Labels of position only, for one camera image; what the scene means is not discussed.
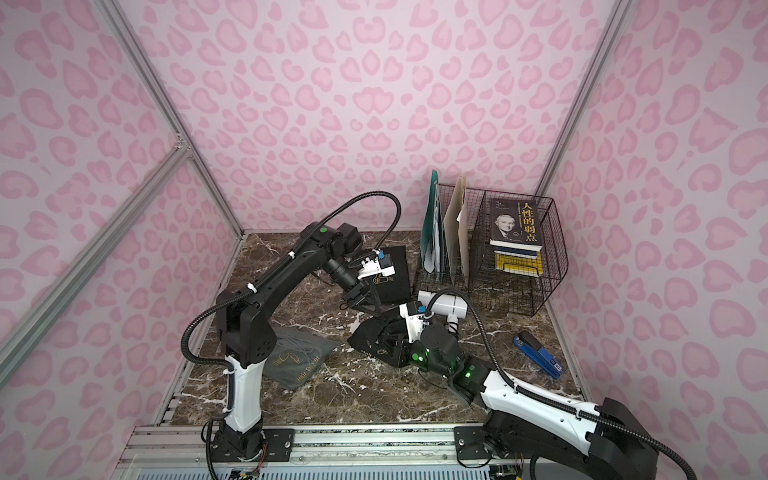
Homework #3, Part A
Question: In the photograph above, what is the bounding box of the plain black pouch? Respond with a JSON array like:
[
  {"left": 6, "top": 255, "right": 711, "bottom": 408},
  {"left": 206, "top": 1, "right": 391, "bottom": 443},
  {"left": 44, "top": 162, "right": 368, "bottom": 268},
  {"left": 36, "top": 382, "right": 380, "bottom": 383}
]
[{"left": 347, "top": 308, "right": 408, "bottom": 368}]

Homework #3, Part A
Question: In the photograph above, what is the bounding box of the white hair dryer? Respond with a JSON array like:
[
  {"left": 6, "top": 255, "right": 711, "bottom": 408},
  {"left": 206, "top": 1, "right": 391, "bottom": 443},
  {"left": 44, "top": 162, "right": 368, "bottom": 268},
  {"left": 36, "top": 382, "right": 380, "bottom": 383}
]
[{"left": 417, "top": 290, "right": 468, "bottom": 336}]

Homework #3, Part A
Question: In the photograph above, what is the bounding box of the grey hair dryer pouch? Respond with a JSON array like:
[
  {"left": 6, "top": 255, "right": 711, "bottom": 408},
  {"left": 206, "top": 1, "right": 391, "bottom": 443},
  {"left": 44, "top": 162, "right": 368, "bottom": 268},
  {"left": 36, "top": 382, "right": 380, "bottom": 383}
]
[{"left": 264, "top": 328, "right": 340, "bottom": 391}]

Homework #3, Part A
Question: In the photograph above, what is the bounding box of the black pouch gold print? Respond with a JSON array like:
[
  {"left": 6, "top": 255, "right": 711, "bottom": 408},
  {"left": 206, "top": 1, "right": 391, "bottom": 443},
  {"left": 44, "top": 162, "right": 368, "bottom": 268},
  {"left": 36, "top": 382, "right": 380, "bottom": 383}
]
[{"left": 371, "top": 246, "right": 411, "bottom": 304}]

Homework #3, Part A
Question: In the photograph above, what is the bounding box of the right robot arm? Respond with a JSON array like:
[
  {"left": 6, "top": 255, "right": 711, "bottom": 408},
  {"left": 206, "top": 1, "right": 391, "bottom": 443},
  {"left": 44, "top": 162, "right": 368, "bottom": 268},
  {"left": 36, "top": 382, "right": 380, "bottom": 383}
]
[{"left": 399, "top": 289, "right": 697, "bottom": 479}]

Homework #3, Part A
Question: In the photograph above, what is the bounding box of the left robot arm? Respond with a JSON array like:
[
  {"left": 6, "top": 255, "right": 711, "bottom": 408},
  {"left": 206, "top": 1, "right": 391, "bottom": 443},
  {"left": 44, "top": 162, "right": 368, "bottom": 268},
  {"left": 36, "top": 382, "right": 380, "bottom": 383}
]
[{"left": 180, "top": 192, "right": 394, "bottom": 465}]

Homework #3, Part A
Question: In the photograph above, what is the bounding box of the yellow striped book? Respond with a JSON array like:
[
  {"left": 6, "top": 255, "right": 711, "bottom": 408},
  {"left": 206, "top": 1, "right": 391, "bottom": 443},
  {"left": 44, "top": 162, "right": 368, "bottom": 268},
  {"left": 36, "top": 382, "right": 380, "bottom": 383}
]
[{"left": 494, "top": 251, "right": 544, "bottom": 277}]

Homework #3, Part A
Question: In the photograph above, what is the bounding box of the book with portrait cover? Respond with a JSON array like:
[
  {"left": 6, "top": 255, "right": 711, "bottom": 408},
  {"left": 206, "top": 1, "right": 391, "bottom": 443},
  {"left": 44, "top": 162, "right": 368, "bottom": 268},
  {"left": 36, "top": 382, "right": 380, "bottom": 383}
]
[{"left": 490, "top": 198, "right": 543, "bottom": 252}]

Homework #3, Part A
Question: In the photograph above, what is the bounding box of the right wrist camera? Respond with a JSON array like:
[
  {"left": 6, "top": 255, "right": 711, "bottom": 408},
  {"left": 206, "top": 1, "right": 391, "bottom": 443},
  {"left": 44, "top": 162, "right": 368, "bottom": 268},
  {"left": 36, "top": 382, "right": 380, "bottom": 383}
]
[{"left": 399, "top": 300, "right": 426, "bottom": 343}]

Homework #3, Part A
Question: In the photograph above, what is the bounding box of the black wire basket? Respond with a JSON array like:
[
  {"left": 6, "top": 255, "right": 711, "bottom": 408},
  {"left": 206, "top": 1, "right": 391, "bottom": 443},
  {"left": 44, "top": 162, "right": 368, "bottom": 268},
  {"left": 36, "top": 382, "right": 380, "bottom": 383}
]
[{"left": 416, "top": 188, "right": 569, "bottom": 316}]

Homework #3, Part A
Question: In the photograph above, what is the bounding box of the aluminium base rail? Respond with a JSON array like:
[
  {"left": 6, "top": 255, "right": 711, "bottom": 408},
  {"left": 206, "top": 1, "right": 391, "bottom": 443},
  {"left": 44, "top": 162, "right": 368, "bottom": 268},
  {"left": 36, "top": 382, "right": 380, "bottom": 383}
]
[{"left": 113, "top": 421, "right": 632, "bottom": 480}]

